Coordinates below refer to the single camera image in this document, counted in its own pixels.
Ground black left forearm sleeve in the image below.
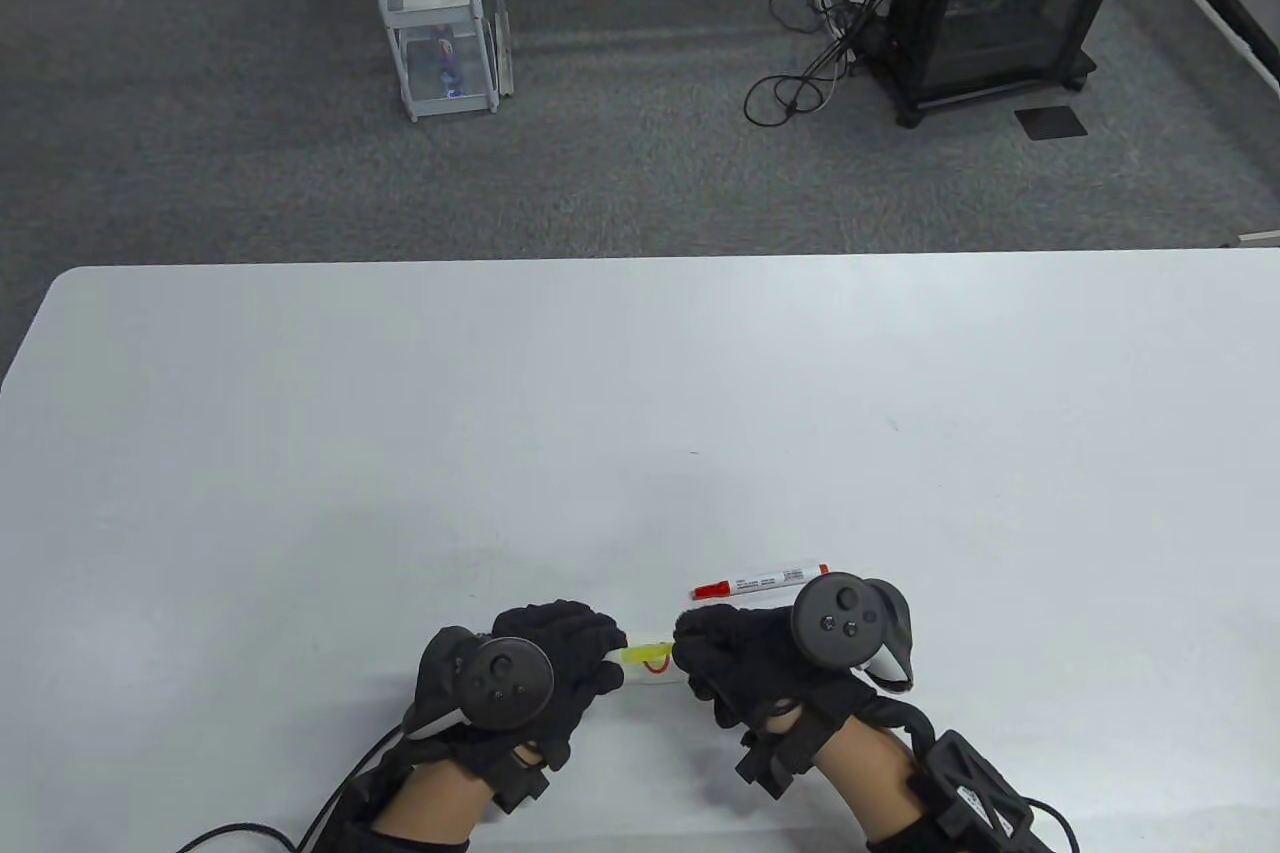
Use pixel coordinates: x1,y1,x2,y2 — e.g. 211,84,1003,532
313,761,471,853

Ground tangle of black floor cables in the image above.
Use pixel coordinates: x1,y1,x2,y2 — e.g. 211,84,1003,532
743,0,906,131

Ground white wire trolley cart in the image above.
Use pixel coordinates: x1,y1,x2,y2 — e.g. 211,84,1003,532
356,0,517,123

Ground person's right hand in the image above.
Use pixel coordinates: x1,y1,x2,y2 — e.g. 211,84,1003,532
672,601,936,744

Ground black right forearm tracker box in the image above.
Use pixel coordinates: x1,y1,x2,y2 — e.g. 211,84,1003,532
866,729,1056,853

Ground person's left hand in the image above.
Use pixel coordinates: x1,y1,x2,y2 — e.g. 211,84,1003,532
488,600,630,787

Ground red and white whiteboard marker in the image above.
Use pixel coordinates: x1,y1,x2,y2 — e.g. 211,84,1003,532
689,561,832,602

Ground black square floor plate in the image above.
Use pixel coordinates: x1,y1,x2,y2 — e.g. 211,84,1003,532
1014,105,1090,142

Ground dark grey left hand controller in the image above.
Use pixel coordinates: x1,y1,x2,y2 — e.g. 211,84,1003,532
403,626,556,741

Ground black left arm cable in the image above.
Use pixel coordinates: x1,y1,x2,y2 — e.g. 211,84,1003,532
174,726,408,853

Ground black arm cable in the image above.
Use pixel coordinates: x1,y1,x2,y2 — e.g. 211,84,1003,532
174,726,408,853
1028,796,1083,853

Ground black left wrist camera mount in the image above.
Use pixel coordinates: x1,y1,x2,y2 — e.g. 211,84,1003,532
488,743,553,815

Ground lined paper strip heart outline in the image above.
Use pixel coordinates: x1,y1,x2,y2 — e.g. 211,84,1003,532
600,637,689,691

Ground person's left forearm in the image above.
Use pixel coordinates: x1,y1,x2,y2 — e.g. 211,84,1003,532
373,761,498,839

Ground person's right forearm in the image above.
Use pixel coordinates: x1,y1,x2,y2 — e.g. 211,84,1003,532
808,718,921,844

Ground white floor rail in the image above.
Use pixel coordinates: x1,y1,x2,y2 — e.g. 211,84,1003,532
1135,0,1280,96

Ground grey white right hand controller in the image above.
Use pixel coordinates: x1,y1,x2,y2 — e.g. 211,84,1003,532
790,572,915,694

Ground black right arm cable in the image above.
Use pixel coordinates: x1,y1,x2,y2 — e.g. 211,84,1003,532
1028,796,1083,853

